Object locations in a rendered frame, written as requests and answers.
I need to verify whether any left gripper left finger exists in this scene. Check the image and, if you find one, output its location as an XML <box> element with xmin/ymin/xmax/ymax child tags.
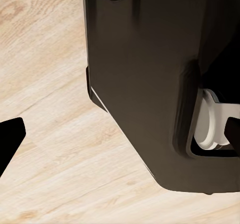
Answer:
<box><xmin>0</xmin><ymin>117</ymin><xmax>26</xmax><ymax>177</ymax></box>

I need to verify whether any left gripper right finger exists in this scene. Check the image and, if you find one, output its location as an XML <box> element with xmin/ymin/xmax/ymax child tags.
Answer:
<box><xmin>224</xmin><ymin>117</ymin><xmax>240</xmax><ymax>157</ymax></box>

